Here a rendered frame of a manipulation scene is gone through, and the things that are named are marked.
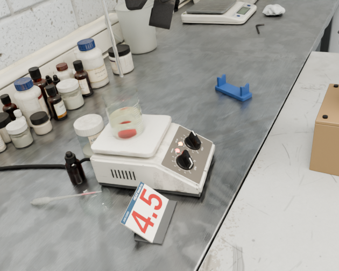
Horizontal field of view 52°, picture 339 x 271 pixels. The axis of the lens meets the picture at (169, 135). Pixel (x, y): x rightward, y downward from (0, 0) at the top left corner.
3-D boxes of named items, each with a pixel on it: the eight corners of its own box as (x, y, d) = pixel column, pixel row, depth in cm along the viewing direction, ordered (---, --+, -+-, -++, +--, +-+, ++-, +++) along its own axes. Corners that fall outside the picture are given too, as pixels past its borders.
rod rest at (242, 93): (252, 97, 85) (252, 83, 83) (242, 102, 84) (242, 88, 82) (224, 84, 92) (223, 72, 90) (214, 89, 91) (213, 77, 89)
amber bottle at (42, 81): (41, 111, 94) (26, 73, 88) (37, 105, 97) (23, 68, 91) (57, 105, 95) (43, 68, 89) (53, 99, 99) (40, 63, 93)
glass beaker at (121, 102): (121, 121, 68) (112, 82, 63) (152, 125, 65) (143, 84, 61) (104, 143, 63) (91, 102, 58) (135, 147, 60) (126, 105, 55)
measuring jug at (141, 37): (109, 59, 118) (98, 14, 109) (114, 45, 128) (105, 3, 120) (163, 52, 116) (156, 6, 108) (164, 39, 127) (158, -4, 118)
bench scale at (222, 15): (243, 26, 128) (242, 13, 125) (179, 24, 139) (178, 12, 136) (258, 10, 141) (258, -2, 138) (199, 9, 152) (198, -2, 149)
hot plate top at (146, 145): (173, 119, 67) (172, 115, 66) (153, 158, 58) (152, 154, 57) (117, 116, 71) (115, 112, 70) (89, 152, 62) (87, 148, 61)
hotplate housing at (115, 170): (216, 152, 69) (213, 119, 65) (201, 200, 60) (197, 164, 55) (115, 144, 76) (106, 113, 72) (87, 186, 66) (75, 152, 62)
